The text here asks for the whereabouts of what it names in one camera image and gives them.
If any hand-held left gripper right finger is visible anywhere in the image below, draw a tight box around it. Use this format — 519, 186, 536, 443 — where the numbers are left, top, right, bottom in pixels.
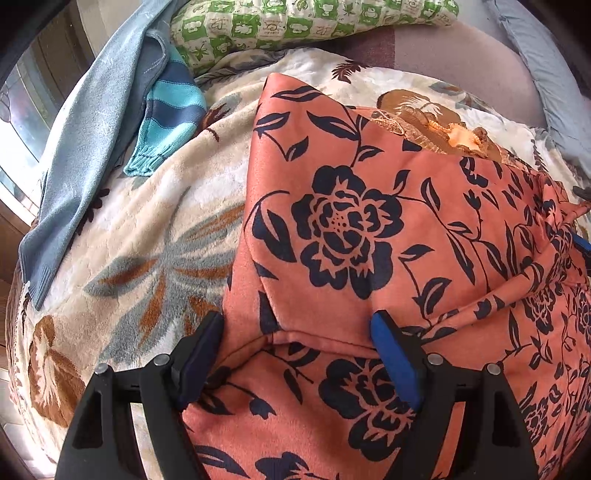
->
369, 310, 541, 480

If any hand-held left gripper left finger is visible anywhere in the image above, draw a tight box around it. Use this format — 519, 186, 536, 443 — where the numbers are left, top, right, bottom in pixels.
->
55, 311, 225, 480

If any orange floral garment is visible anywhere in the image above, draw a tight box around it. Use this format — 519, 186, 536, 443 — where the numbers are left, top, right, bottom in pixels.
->
182, 73, 591, 480

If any light blue pillow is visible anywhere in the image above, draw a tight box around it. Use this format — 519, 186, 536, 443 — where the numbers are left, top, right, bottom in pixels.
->
482, 0, 591, 167

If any cream floral plush blanket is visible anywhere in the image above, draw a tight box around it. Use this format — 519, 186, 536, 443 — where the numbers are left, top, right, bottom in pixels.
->
7, 48, 573, 480

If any mauve quilted bed cover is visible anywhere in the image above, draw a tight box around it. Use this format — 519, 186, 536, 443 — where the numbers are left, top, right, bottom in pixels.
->
318, 21, 548, 127

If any teal striped knit sweater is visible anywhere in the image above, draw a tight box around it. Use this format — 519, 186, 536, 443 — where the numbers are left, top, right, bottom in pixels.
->
124, 30, 208, 177

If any blue-grey knit sweater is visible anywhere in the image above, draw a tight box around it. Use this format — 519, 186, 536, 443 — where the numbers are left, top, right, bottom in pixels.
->
18, 0, 185, 310

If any glass window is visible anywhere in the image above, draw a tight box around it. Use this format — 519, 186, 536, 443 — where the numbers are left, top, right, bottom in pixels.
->
0, 14, 93, 204

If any green patterned pillow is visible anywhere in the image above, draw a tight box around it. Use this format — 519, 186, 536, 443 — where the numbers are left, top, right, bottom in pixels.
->
170, 0, 460, 77

